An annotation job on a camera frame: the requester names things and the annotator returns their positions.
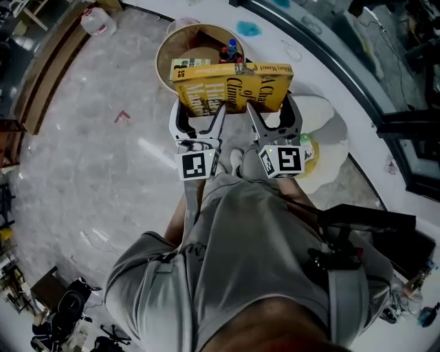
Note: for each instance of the wooden board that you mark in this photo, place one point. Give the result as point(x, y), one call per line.
point(110, 4)

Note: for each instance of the round beige basket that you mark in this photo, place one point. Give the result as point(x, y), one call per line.
point(178, 44)

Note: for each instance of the clear plastic bottle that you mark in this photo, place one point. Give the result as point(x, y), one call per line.
point(392, 166)

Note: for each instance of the person's left forearm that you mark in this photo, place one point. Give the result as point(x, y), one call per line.
point(175, 223)

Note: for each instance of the yellow book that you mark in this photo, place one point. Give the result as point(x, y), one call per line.
point(206, 86)

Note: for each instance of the white wooden table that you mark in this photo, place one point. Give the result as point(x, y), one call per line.
point(32, 13)

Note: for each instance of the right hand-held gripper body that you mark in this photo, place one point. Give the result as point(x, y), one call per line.
point(285, 159)

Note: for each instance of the yellow round seat cushion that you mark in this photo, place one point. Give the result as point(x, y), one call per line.
point(311, 168)

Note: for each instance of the white petal-shaped chair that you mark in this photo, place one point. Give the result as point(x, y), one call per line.
point(326, 120)

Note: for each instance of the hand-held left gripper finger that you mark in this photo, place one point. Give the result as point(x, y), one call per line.
point(173, 127)
point(214, 132)

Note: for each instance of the wooden steps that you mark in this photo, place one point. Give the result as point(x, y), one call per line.
point(44, 79)

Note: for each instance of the large clear water jug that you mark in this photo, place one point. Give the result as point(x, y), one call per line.
point(98, 22)

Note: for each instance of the blue cap drink bottle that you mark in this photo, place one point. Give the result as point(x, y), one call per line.
point(232, 48)

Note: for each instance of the person's grey shirt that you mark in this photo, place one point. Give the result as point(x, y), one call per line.
point(240, 240)

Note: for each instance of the person's right forearm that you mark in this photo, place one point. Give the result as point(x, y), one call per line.
point(292, 189)

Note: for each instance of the black office chair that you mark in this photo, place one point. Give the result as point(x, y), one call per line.
point(70, 306)

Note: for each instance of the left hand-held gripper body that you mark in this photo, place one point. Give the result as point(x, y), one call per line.
point(196, 165)

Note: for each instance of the brown wooden cabinet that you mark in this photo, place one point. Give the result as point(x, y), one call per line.
point(10, 144)

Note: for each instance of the black monitor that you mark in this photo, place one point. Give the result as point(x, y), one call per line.
point(368, 220)

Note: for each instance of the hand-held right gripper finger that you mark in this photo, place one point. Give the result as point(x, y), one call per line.
point(295, 129)
point(261, 132)

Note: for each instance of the teal cover book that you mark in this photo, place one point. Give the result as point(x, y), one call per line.
point(306, 142)

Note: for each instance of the person's left shoe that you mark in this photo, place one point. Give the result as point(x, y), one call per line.
point(236, 161)

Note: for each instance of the black window frame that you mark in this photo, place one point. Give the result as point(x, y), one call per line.
point(395, 120)

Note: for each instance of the small brown table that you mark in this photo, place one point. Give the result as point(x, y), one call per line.
point(48, 285)

